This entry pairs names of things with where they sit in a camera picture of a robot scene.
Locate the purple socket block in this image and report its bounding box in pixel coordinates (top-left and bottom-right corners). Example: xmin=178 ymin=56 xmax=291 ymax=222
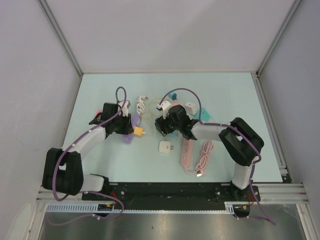
xmin=121 ymin=113 xmax=143 ymax=146

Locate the pink cube socket adapter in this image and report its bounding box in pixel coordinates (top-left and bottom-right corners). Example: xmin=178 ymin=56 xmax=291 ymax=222
xmin=171 ymin=102 xmax=182 ymax=107

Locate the teal power strip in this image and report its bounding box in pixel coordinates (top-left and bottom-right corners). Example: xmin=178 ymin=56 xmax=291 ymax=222
xmin=194 ymin=107 xmax=212 ymax=123

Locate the pink power strip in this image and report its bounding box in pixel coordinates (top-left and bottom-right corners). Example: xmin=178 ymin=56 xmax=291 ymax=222
xmin=180 ymin=138 xmax=194 ymax=167

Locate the white charger plug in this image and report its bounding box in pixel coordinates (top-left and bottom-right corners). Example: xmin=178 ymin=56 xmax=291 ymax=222
xmin=158 ymin=140 xmax=174 ymax=154

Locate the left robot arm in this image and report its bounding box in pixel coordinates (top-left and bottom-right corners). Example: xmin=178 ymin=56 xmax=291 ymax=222
xmin=42 ymin=100 xmax=134 ymax=200

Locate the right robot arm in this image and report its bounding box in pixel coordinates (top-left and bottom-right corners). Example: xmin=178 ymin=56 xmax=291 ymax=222
xmin=155 ymin=101 xmax=265 ymax=201

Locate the yellow plug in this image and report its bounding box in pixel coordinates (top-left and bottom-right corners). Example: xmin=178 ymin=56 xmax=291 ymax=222
xmin=133 ymin=126 xmax=146 ymax=137

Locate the red pink plug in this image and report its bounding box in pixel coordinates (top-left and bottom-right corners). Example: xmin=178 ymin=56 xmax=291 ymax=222
xmin=94 ymin=109 xmax=102 ymax=117

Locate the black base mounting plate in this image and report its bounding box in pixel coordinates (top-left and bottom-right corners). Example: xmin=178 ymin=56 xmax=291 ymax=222
xmin=81 ymin=181 xmax=261 ymax=203

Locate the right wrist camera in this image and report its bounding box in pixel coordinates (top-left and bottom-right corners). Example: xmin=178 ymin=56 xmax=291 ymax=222
xmin=156 ymin=100 xmax=172 ymax=119

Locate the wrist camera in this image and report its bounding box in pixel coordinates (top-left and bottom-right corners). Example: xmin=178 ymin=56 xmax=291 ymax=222
xmin=118 ymin=100 xmax=131 ymax=117
xmin=156 ymin=100 xmax=172 ymax=119

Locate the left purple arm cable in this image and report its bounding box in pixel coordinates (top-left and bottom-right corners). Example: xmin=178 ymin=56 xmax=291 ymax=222
xmin=46 ymin=86 xmax=128 ymax=226

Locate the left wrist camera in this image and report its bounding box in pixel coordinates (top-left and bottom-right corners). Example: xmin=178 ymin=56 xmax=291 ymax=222
xmin=118 ymin=100 xmax=131 ymax=117

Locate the thin yellow cable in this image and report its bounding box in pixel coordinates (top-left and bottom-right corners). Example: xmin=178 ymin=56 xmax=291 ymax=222
xmin=142 ymin=96 xmax=166 ymax=137

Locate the white coiled cable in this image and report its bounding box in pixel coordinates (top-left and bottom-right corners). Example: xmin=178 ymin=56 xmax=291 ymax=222
xmin=135 ymin=96 xmax=150 ymax=116

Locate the pink coiled power cord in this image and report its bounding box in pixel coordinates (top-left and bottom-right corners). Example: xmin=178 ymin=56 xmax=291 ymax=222
xmin=184 ymin=139 xmax=216 ymax=179

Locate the blue cable duct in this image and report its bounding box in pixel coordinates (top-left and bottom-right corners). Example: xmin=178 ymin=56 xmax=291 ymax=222
xmin=45 ymin=201 xmax=250 ymax=214

